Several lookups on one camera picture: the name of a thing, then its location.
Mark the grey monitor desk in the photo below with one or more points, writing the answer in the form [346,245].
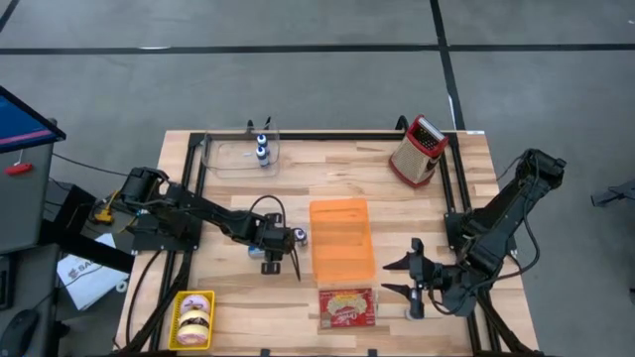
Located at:
[25,208]

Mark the white paper bag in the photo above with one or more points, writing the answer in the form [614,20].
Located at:
[84,277]

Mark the purple food colouring bottle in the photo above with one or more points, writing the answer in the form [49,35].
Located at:
[408,314]

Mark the red metal box grater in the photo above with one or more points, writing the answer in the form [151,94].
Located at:
[414,161]

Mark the clear plastic container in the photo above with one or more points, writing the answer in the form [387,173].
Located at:
[233,166]

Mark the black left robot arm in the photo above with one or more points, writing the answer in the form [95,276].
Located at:
[208,213]

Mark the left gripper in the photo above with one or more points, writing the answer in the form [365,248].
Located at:
[275,243]

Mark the large computer monitor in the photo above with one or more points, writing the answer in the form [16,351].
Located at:
[20,124]

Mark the grey keyboard desk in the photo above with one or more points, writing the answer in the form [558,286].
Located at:
[30,287]

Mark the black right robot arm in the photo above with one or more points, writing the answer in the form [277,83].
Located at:
[496,233]

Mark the black computer mouse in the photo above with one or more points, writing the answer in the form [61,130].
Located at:
[20,332]

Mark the black keyboard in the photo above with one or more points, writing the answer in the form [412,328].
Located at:
[5,282]

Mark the orange translucent plastic bin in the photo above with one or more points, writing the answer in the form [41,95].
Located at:
[342,243]

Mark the blue-capped bottle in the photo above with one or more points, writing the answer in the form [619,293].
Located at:
[262,157]

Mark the yellow plastic basket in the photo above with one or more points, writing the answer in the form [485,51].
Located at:
[173,342]

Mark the red snack packet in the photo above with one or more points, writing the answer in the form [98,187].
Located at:
[347,307]

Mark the white sprinkled donut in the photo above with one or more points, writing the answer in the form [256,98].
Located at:
[195,301]

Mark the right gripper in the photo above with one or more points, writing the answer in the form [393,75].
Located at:
[434,282]

